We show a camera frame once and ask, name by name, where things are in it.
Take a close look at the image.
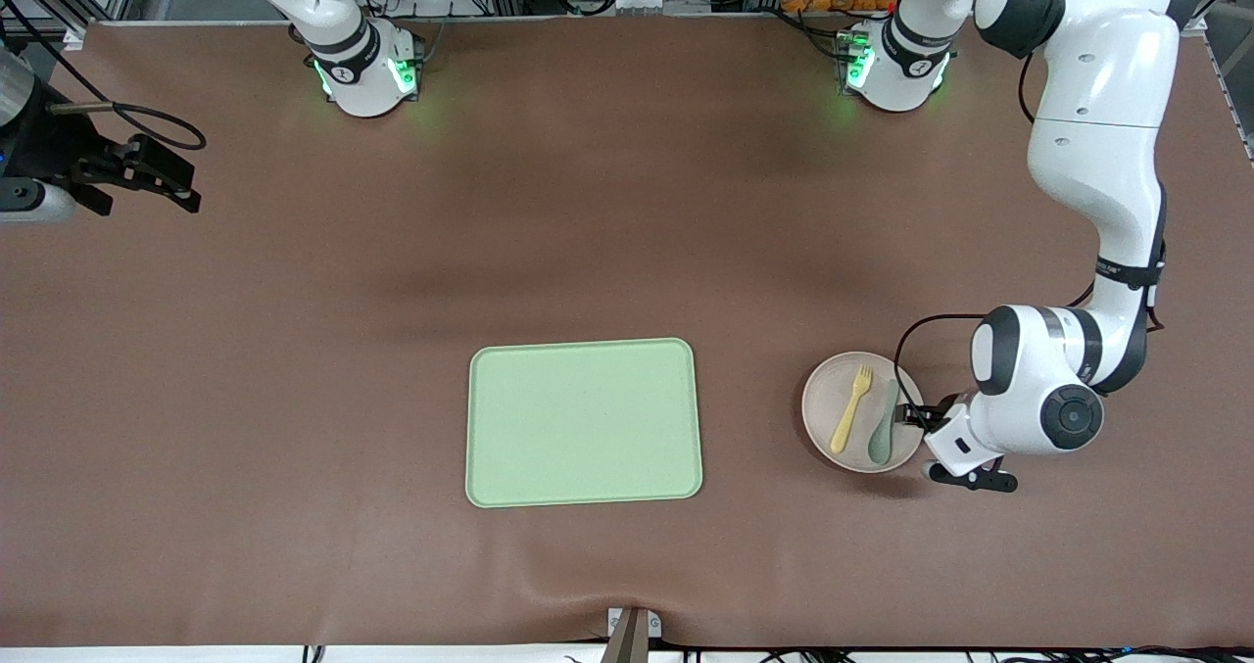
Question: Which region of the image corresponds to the green plastic spoon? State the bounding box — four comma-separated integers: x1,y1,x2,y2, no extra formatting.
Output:
865,381,900,467

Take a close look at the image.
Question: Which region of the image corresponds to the yellow plastic fork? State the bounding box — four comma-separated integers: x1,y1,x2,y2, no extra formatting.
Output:
831,365,874,455

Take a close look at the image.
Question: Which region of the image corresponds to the round beige plate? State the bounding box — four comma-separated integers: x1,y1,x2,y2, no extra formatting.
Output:
801,352,927,474

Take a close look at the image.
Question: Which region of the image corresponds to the brown table cover mat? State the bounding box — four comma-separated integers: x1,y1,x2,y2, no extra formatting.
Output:
0,12,1254,649

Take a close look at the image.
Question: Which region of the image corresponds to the light green rectangular tray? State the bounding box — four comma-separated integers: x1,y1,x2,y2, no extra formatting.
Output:
465,338,704,509

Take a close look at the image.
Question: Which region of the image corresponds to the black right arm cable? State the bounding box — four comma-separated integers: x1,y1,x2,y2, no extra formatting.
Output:
0,0,207,152

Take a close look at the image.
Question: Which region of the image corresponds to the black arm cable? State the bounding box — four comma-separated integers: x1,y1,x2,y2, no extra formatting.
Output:
893,51,1169,421
0,0,207,152

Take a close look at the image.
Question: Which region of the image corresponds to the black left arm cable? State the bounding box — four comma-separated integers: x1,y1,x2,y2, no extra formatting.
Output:
893,51,1169,421

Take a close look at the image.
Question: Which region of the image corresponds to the grey metal bracket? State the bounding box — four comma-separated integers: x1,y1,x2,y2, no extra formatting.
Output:
605,606,663,663

